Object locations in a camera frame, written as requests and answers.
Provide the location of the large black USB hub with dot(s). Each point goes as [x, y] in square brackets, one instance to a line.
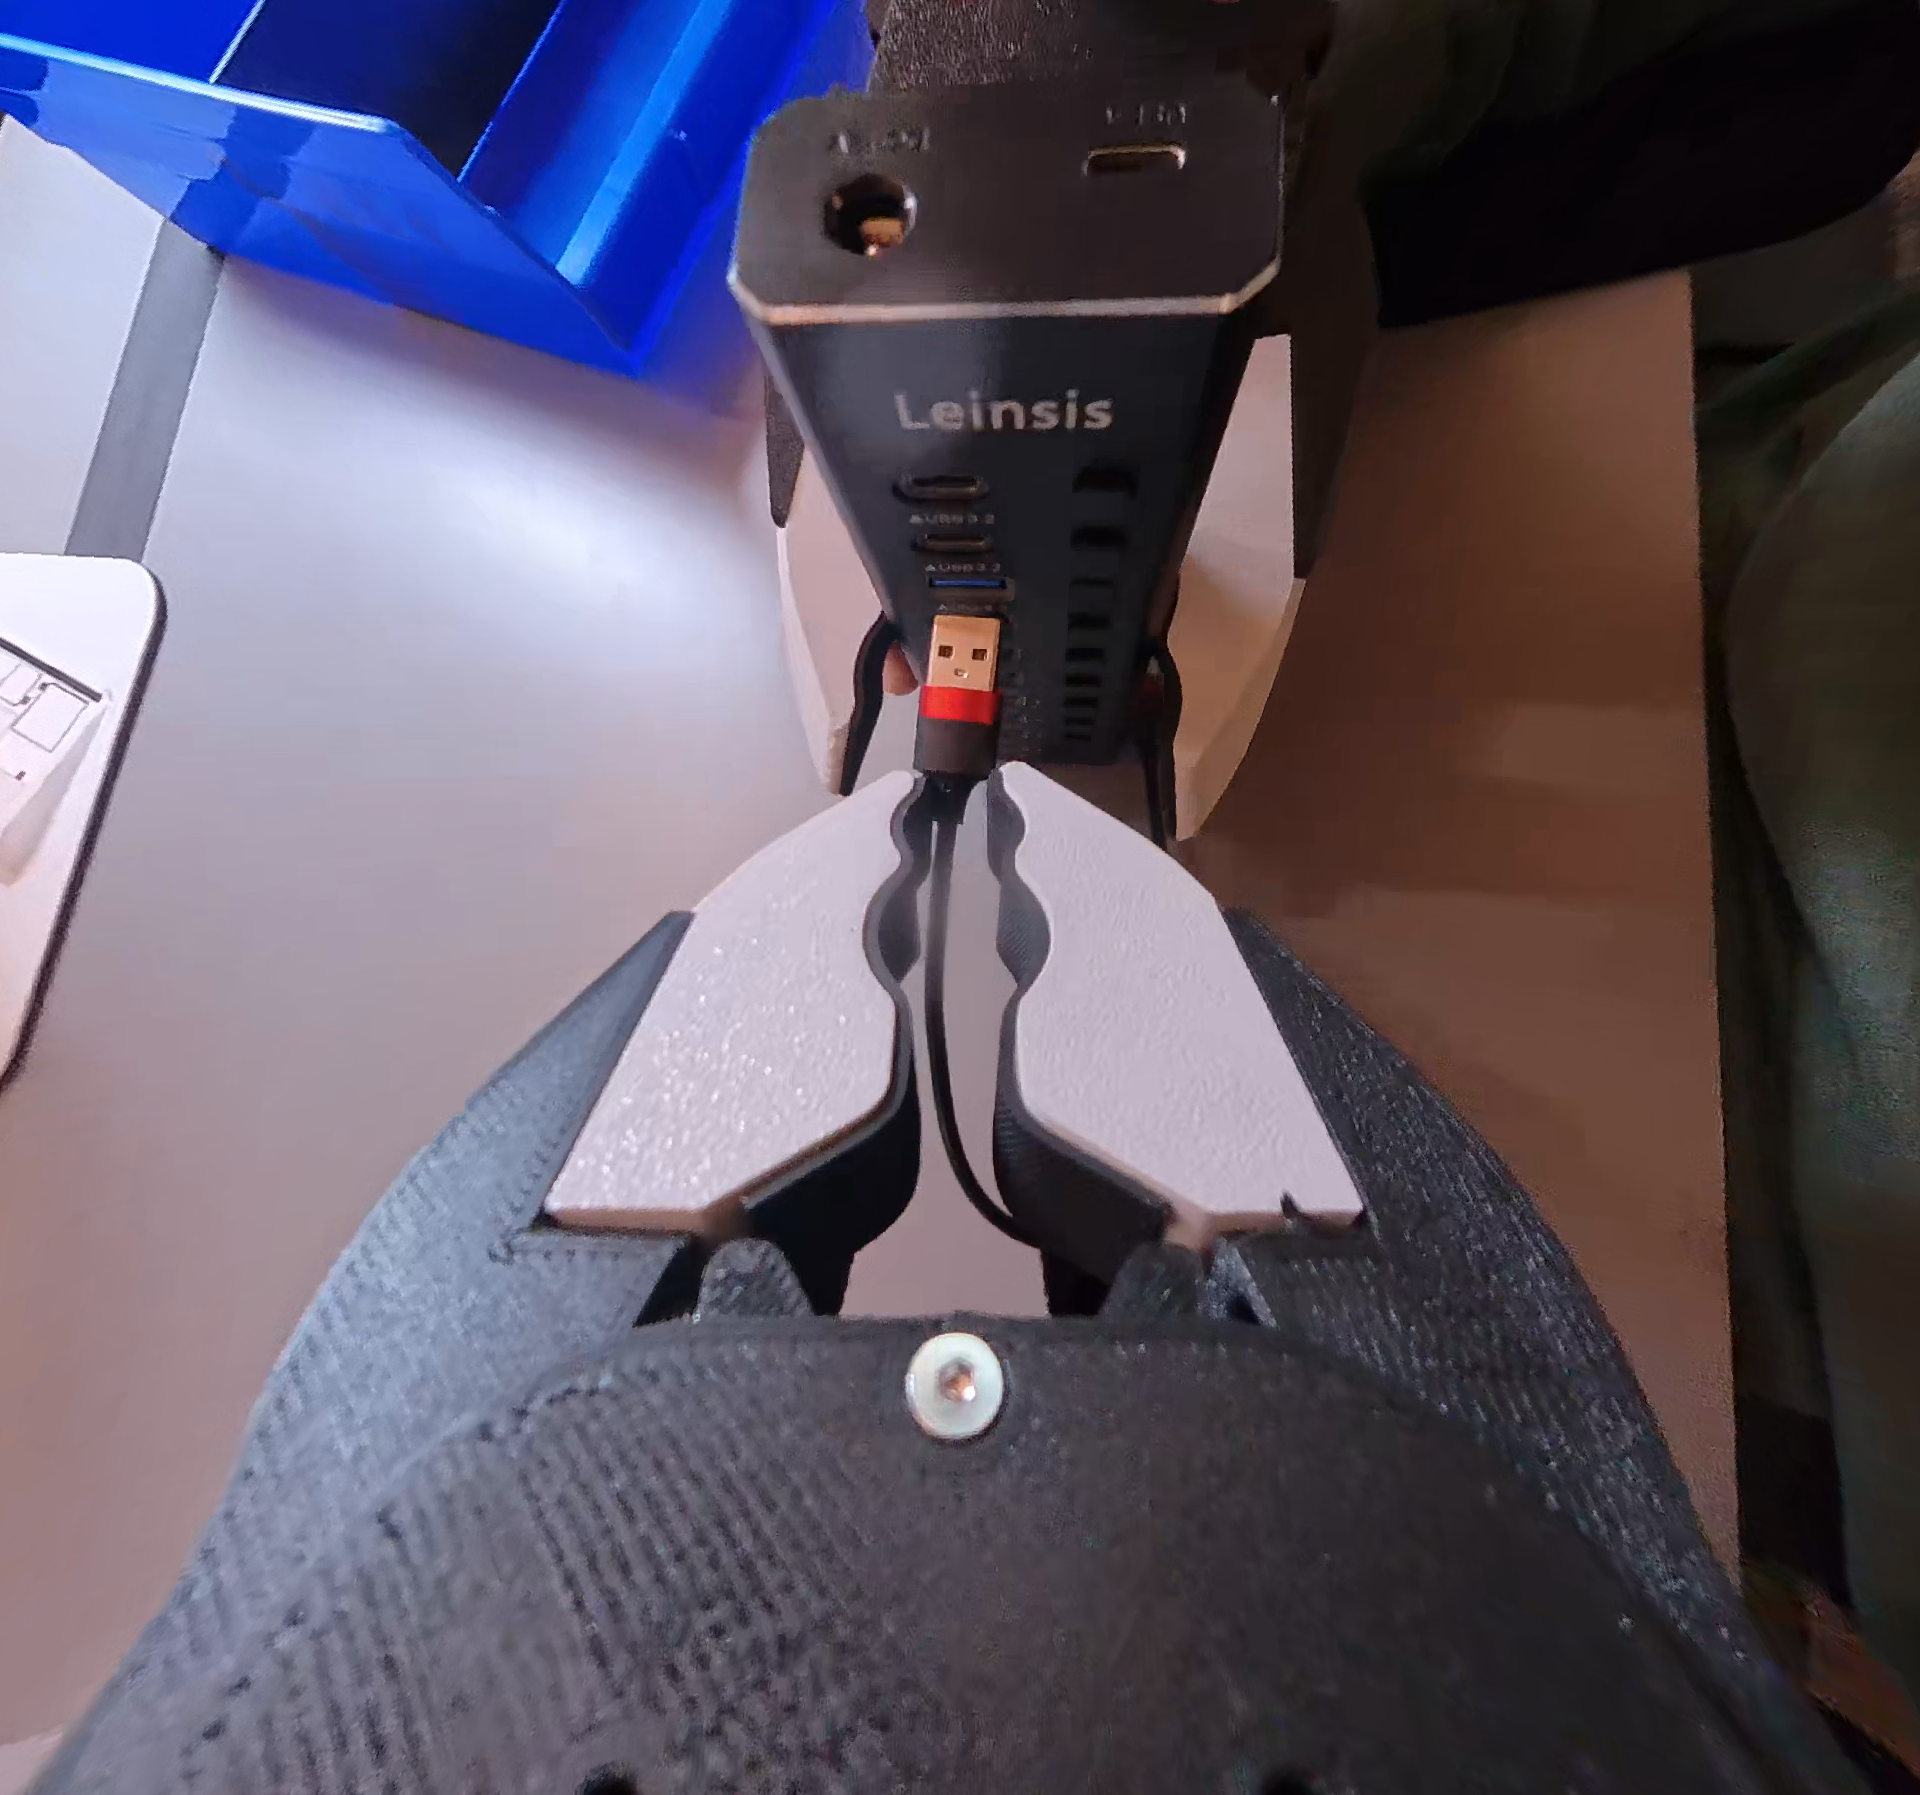
[989, 324]

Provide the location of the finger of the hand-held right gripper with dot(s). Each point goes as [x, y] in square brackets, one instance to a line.
[1246, 594]
[821, 626]

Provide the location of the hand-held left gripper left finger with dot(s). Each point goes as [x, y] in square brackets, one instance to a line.
[751, 1060]

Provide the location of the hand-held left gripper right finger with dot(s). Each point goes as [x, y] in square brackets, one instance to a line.
[1170, 1060]

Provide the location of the person's right hand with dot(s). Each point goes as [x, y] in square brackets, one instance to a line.
[900, 673]

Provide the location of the black divider of blue bin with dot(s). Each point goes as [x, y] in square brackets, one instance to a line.
[407, 10]

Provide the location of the person's green sweatshirt torso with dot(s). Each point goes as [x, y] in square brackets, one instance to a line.
[1815, 849]

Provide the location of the blue plastic bin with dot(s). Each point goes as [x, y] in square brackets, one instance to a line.
[375, 190]

